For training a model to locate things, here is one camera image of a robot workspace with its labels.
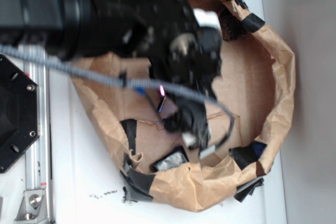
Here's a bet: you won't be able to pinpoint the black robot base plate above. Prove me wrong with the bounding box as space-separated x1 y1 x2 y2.
1 55 39 174

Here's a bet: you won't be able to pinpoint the brown paper bag bin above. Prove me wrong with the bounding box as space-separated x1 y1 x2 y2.
72 0 296 212

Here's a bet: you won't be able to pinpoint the grey braided cable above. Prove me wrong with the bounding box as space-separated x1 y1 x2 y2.
0 43 236 156

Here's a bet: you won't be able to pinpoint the aluminium extrusion rail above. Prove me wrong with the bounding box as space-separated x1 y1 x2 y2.
24 61 55 223

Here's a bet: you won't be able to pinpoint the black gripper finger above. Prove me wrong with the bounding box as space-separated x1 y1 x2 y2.
198 26 222 61

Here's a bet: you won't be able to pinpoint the dark brown round object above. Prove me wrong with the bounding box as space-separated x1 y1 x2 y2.
219 8 247 41

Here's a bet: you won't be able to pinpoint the metal corner bracket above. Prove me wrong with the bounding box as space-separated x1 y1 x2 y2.
14 189 48 223

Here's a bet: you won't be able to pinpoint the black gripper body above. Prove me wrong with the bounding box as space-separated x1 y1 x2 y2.
104 0 222 95

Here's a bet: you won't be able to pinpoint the small black box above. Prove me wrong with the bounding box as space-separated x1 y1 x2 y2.
151 146 189 172

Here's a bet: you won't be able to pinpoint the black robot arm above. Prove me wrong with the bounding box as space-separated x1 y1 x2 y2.
1 0 222 92

